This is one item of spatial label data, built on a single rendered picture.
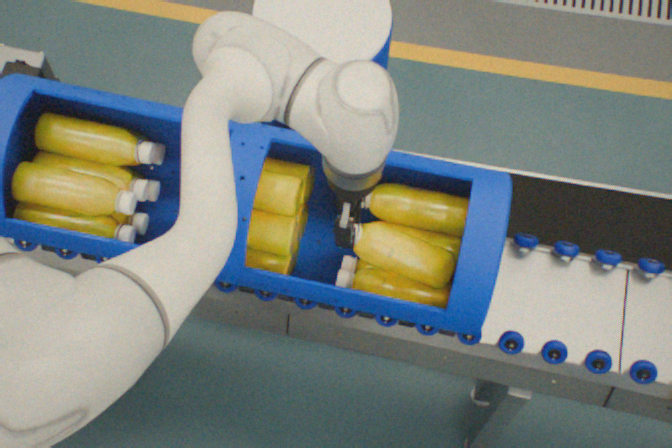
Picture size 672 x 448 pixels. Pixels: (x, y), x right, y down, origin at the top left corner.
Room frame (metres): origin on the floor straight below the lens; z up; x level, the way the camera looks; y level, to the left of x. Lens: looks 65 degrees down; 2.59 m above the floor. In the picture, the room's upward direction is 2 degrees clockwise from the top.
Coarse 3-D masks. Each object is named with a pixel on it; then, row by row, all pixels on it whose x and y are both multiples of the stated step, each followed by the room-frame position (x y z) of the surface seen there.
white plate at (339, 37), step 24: (264, 0) 1.20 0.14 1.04; (288, 0) 1.21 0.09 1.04; (312, 0) 1.21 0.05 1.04; (336, 0) 1.21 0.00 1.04; (360, 0) 1.21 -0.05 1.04; (384, 0) 1.21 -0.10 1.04; (288, 24) 1.15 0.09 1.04; (312, 24) 1.15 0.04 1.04; (336, 24) 1.15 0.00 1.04; (360, 24) 1.15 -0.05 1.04; (384, 24) 1.16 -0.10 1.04; (312, 48) 1.09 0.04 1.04; (336, 48) 1.10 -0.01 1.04; (360, 48) 1.10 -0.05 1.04
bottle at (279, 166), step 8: (272, 160) 0.79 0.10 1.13; (280, 160) 0.79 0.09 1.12; (264, 168) 0.77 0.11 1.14; (272, 168) 0.77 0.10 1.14; (280, 168) 0.77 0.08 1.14; (288, 168) 0.77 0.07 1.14; (296, 168) 0.77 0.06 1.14; (304, 168) 0.78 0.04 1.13; (304, 176) 0.76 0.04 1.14; (304, 184) 0.74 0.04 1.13; (304, 192) 0.73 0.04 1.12; (304, 200) 0.73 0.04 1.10
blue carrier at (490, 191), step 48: (0, 96) 0.83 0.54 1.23; (48, 96) 0.93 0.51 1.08; (96, 96) 0.86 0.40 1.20; (0, 144) 0.75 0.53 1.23; (240, 144) 0.76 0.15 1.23; (288, 144) 0.78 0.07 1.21; (0, 192) 0.68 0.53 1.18; (240, 192) 0.68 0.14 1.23; (480, 192) 0.69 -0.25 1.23; (48, 240) 0.64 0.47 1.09; (96, 240) 0.63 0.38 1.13; (144, 240) 0.70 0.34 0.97; (240, 240) 0.61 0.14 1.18; (480, 240) 0.61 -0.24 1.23; (288, 288) 0.56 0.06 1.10; (336, 288) 0.56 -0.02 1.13; (480, 288) 0.54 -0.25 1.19
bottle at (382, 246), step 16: (368, 224) 0.65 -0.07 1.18; (368, 240) 0.62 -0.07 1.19; (384, 240) 0.62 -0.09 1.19; (400, 240) 0.63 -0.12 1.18; (416, 240) 0.63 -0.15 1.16; (368, 256) 0.60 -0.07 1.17; (384, 256) 0.60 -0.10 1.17; (400, 256) 0.60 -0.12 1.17; (416, 256) 0.60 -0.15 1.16; (432, 256) 0.61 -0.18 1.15; (448, 256) 0.62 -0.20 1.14; (400, 272) 0.58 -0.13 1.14; (416, 272) 0.58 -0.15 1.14; (432, 272) 0.59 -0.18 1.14; (448, 272) 0.59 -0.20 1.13
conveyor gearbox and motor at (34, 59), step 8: (0, 48) 1.18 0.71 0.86; (8, 48) 1.18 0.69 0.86; (16, 48) 1.18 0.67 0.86; (0, 56) 1.16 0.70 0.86; (8, 56) 1.16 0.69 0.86; (16, 56) 1.16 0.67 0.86; (24, 56) 1.16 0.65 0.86; (32, 56) 1.16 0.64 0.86; (40, 56) 1.16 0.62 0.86; (0, 64) 1.14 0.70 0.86; (32, 64) 1.14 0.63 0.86; (40, 64) 1.14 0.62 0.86; (48, 64) 1.16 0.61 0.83; (0, 72) 1.12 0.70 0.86; (48, 72) 1.15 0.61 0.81; (56, 80) 1.21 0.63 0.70
